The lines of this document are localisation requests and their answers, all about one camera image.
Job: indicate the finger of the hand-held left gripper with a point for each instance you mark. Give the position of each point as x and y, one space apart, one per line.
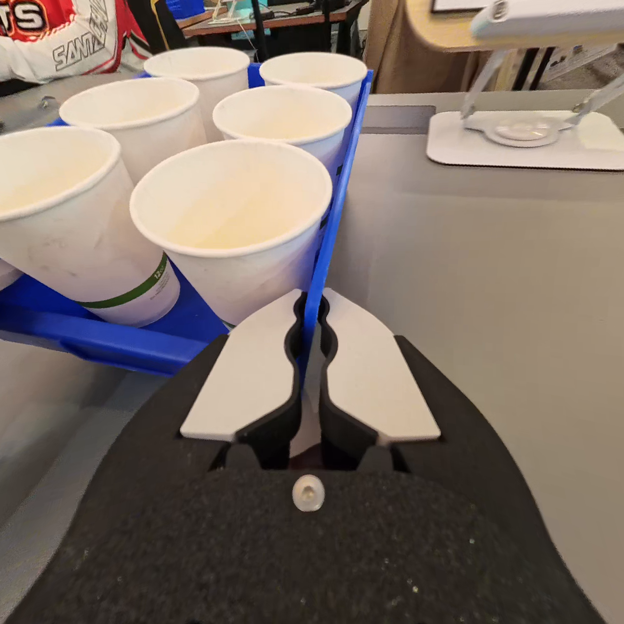
7 275

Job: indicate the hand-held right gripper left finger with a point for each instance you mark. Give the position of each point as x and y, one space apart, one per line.
243 385

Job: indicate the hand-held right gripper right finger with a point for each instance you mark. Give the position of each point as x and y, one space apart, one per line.
380 385

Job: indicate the set of white paper cups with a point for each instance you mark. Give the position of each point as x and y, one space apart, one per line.
234 273

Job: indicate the blue plastic bin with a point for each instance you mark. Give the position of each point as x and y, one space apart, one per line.
122 341

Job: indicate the instruction sheet on stand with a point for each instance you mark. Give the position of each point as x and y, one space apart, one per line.
448 141

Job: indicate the tan cardboard box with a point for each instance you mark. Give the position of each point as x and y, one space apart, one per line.
404 68

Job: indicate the dark desk wooden top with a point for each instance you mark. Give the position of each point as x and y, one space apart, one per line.
292 22

